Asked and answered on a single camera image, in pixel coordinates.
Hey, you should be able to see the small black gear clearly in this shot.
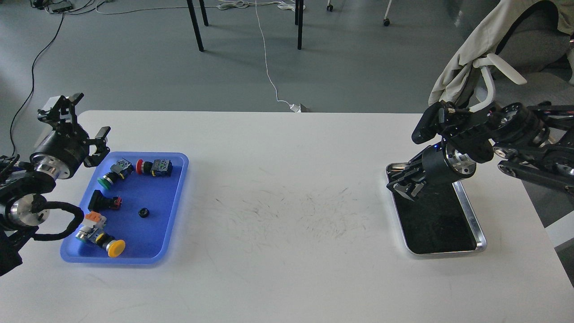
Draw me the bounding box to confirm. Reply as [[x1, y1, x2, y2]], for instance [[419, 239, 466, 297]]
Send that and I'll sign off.
[[138, 207, 150, 218]]

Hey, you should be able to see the black table leg left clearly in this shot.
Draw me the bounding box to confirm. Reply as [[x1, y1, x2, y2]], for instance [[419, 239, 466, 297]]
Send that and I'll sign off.
[[186, 0, 209, 52]]

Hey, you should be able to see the black table leg right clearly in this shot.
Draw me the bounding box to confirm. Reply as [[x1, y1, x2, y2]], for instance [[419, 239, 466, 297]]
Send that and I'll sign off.
[[295, 0, 304, 50]]

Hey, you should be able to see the green push button switch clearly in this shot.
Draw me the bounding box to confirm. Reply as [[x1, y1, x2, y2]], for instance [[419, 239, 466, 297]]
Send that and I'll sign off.
[[97, 159, 135, 190]]

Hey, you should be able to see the white cable on floor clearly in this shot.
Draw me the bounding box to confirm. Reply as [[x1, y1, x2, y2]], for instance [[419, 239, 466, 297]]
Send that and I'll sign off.
[[217, 0, 307, 108]]

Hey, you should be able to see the black table leg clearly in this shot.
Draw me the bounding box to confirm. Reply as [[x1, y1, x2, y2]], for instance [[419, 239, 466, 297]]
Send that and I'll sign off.
[[295, 0, 304, 50], [186, 0, 209, 52]]

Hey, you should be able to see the white power adapter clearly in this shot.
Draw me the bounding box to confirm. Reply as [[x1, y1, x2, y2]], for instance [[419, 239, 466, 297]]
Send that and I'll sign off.
[[289, 104, 310, 113]]

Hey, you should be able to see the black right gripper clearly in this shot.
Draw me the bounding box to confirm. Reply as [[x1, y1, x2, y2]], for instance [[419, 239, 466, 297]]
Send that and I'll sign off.
[[386, 101, 496, 200]]

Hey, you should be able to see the silver metal tray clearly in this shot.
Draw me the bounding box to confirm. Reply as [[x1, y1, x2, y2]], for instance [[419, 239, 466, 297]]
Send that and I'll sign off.
[[392, 179, 487, 258]]

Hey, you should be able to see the black red-tipped switch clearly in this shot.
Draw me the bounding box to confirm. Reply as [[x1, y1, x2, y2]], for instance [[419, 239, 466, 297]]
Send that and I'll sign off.
[[87, 190, 122, 212]]

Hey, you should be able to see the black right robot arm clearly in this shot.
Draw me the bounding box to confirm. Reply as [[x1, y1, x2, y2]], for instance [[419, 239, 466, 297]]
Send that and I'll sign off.
[[387, 102, 574, 201]]

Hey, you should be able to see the red push button switch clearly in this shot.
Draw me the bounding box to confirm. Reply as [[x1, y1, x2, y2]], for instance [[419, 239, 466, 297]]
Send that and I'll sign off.
[[135, 159, 174, 177]]

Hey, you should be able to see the yellow push button switch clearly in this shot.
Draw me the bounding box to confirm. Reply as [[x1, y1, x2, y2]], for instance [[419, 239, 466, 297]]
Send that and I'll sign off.
[[75, 226, 126, 258]]

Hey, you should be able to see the black cable on floor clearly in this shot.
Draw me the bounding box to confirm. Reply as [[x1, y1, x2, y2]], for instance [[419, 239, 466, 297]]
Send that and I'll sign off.
[[10, 0, 108, 155]]

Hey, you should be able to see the orange white connector block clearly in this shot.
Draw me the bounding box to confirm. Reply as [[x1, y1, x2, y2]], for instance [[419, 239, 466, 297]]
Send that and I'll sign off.
[[81, 211, 107, 230]]

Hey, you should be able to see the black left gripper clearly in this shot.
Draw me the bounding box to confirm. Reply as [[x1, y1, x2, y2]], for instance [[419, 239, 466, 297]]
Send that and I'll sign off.
[[30, 93, 111, 180]]

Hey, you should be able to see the blue plastic tray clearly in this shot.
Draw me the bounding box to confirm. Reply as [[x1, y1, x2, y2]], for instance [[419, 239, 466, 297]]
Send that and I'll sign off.
[[60, 152, 189, 265]]

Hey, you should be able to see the grey office chair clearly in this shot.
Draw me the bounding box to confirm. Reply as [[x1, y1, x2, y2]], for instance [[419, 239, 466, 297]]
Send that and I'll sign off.
[[428, 0, 574, 109]]

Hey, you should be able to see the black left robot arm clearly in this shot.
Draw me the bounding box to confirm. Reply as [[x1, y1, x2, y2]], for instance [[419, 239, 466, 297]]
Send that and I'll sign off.
[[0, 93, 111, 275]]

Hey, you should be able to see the beige jacket on chair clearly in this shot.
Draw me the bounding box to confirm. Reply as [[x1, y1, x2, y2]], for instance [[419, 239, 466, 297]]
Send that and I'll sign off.
[[428, 0, 574, 105]]

